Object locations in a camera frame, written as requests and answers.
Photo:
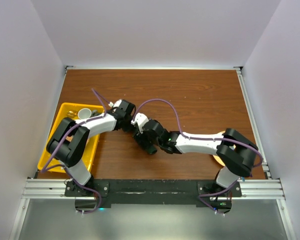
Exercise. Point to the aluminium frame rail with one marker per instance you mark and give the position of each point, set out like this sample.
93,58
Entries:
43,212

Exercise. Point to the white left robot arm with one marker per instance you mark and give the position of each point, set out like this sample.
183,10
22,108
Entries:
68,142

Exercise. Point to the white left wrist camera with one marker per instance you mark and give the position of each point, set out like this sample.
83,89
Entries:
115,104

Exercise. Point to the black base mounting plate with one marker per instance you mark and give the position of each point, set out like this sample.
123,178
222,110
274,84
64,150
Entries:
110,192

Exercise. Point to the round wooden plate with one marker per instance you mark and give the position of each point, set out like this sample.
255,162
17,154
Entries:
218,160

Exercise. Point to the green grey tool in tray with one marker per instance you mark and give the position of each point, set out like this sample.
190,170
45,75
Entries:
95,114

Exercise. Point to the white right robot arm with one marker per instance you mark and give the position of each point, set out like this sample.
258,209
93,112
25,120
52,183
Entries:
236,152

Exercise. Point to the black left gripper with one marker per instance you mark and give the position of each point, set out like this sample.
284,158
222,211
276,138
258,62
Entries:
127,128

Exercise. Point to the white cup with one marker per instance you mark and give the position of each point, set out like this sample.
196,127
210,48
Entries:
84,113

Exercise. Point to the green cloth napkin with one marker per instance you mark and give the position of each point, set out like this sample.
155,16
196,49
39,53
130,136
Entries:
151,150

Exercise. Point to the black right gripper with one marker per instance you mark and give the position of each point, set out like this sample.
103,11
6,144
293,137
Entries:
139,137

